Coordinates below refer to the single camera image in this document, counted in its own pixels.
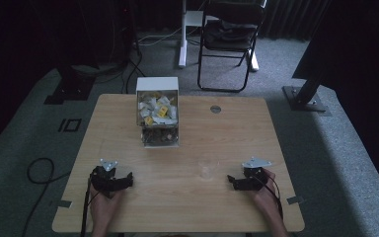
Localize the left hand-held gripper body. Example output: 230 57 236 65
90 158 126 199

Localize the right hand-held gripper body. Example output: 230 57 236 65
240 156 274 192

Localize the person's right hand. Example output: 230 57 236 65
249 168 278 215

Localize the person's left hand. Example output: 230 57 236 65
89 183 124 233

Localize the clear glass cup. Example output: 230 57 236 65
196 159 221 182

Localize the grey tape piece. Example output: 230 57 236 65
286 196 306 205
56 198 73 209

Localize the pile of dark sachets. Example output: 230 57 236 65
141 127 180 146

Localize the pile of white yellow sachets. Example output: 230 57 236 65
138 92 178 126

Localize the clear box of snacks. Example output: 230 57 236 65
135 76 181 149

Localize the black folding chair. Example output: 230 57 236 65
196 0 266 94

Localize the dark cloth on chair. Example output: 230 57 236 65
203 19 259 44

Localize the dark curtain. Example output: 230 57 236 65
260 0 331 42

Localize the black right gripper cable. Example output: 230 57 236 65
255 173 284 219

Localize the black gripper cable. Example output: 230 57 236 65
255 173 284 219
80 177 102 237

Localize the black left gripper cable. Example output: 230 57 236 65
80 177 102 237

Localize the black floor cable loop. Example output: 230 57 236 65
21 157 72 237

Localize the black slanted stand with base plate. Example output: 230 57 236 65
281 63 333 117

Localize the black floor cables bundle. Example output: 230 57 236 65
95 33 146 95

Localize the white floor cable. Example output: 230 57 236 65
137 23 205 47

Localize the white desk leg frame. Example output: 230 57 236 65
178 0 261 72

